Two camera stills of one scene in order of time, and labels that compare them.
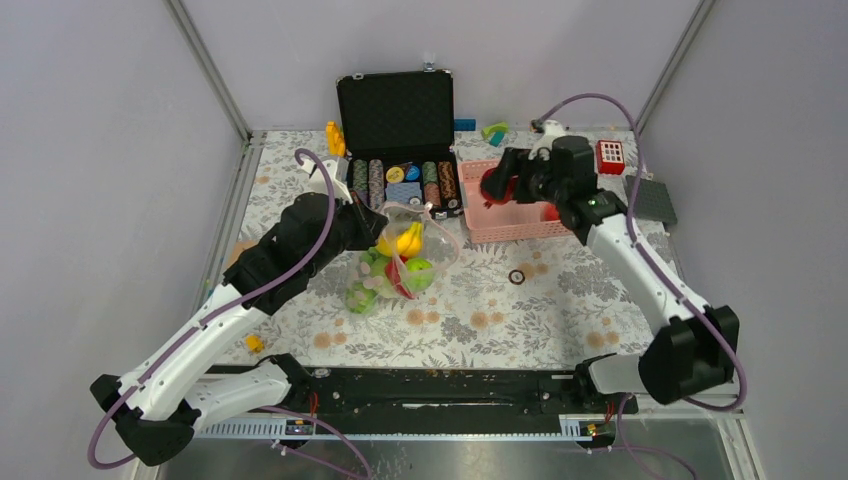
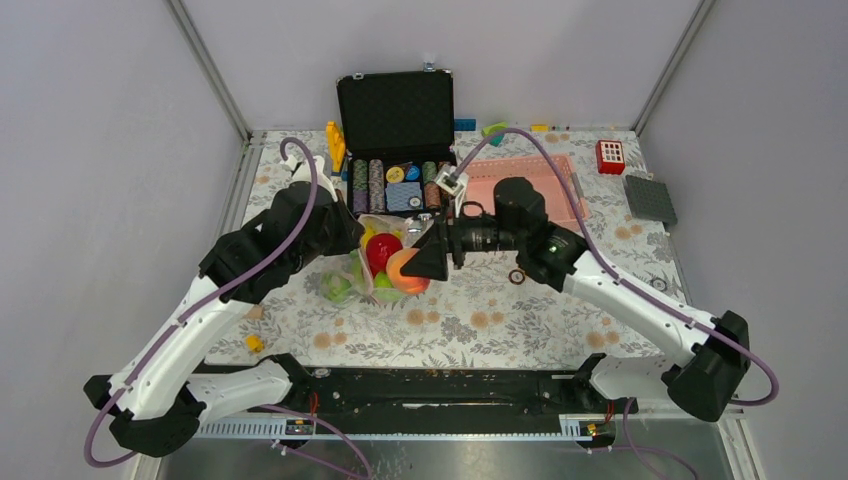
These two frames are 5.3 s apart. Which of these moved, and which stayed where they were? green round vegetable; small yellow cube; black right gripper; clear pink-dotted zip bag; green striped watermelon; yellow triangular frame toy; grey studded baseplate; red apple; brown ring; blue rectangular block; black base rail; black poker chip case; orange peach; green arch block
Moved: green striped watermelon; clear pink-dotted zip bag; red apple; black right gripper; orange peach; green round vegetable
Stayed: green arch block; black poker chip case; small yellow cube; grey studded baseplate; black base rail; brown ring; blue rectangular block; yellow triangular frame toy
